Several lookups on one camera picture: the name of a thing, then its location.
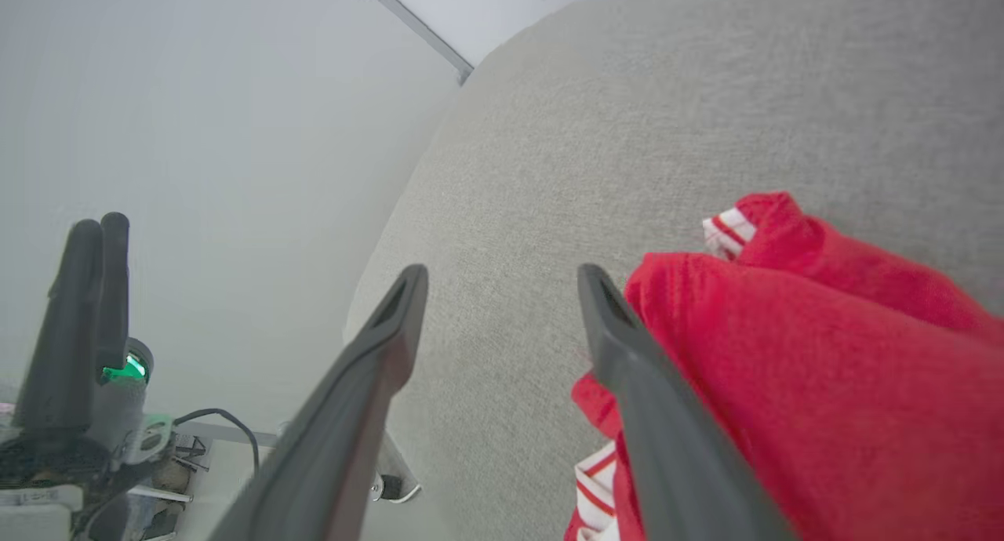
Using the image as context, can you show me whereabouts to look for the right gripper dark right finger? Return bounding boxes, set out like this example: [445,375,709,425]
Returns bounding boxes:
[577,263,798,541]

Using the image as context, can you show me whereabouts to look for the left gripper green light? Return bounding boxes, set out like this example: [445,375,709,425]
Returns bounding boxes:
[0,211,155,488]

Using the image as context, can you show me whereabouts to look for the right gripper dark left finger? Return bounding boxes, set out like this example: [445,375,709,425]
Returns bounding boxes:
[208,263,430,541]

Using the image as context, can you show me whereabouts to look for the red and white shorts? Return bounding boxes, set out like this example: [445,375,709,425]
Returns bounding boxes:
[563,191,1004,541]

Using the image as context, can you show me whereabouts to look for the black sofa foot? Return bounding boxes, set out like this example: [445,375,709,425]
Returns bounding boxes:
[369,470,424,505]

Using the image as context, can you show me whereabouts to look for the white flat panel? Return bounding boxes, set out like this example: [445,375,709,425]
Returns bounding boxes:
[176,423,285,541]

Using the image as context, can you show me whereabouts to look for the grey fabric sofa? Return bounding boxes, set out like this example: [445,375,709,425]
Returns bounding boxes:
[344,0,1004,541]

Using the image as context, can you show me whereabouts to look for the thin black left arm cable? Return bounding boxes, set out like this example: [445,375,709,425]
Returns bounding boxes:
[173,407,261,473]

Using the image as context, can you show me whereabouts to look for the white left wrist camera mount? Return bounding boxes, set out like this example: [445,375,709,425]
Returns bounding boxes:
[0,485,85,541]

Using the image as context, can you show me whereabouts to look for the grey wall trim strip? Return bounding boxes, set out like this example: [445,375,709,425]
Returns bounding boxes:
[351,0,475,86]

